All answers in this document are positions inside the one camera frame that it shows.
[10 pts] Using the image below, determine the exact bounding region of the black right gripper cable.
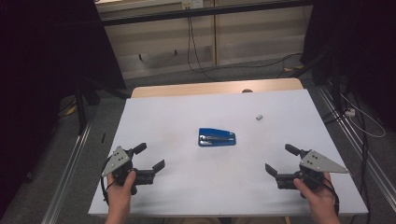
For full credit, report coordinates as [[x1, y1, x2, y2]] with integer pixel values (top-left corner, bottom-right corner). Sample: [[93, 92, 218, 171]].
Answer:
[[321, 178, 341, 217]]

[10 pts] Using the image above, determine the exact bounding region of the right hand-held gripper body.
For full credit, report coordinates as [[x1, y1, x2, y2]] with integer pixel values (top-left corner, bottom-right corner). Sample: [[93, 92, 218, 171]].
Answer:
[[276, 149, 349, 199]]

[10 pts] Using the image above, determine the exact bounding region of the person's left hand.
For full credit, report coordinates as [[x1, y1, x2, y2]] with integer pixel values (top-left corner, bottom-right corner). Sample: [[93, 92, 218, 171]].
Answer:
[[106, 170, 138, 216]]

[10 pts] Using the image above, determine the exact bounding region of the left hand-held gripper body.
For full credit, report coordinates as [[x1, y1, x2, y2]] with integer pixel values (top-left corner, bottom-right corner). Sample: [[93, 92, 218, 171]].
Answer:
[[101, 146, 156, 196]]

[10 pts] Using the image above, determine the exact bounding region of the person's right hand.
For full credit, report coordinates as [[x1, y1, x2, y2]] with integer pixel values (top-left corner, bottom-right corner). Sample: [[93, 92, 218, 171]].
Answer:
[[292, 172, 339, 216]]

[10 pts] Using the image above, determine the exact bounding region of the blue stapler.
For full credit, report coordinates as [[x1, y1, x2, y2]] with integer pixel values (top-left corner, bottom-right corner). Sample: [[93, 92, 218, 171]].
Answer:
[[197, 127, 237, 147]]

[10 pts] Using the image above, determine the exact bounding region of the aluminium floor rail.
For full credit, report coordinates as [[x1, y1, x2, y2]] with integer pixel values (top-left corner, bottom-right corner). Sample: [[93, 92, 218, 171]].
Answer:
[[40, 119, 94, 224], [315, 84, 396, 213]]

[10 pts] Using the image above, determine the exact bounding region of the wooden table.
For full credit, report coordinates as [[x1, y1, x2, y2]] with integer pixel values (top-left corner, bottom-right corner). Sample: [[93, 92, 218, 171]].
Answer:
[[130, 77, 304, 99]]

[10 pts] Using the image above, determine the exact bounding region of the black metal stand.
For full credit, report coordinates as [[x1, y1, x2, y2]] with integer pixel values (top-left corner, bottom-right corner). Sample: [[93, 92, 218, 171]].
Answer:
[[74, 77, 129, 135]]

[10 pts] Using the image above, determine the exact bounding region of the white wall socket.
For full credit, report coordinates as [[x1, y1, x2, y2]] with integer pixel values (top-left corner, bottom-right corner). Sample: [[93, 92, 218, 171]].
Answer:
[[181, 0, 204, 9]]

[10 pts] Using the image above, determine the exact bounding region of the black curtain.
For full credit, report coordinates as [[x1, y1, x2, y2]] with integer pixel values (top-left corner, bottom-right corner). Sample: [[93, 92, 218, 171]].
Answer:
[[0, 0, 127, 216], [300, 0, 396, 132]]

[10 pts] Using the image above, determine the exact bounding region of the white cable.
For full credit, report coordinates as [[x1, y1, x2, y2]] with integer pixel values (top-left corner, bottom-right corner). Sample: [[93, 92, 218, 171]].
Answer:
[[339, 92, 387, 139]]

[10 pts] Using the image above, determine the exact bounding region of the black floor cable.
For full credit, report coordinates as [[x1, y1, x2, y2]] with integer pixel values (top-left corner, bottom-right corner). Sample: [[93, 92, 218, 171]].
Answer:
[[199, 51, 304, 79]]

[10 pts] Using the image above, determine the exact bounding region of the beige cabinet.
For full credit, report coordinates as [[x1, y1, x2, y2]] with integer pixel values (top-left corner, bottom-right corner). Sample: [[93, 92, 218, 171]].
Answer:
[[95, 0, 314, 80]]

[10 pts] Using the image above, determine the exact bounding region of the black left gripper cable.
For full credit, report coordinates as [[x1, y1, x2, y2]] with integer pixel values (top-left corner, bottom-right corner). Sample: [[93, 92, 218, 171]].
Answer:
[[100, 157, 117, 206]]

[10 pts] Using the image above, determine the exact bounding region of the black hanging cable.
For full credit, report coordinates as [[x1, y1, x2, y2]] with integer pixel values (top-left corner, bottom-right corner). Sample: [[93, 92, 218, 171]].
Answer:
[[186, 7, 216, 82]]

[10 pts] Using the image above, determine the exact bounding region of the black horizontal bar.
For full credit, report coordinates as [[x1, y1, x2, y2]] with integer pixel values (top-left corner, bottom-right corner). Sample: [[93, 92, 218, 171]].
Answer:
[[100, 0, 314, 27]]

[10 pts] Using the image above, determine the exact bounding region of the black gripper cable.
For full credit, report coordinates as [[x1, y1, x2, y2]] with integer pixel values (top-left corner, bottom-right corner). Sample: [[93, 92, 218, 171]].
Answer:
[[100, 157, 117, 206], [321, 178, 341, 217]]

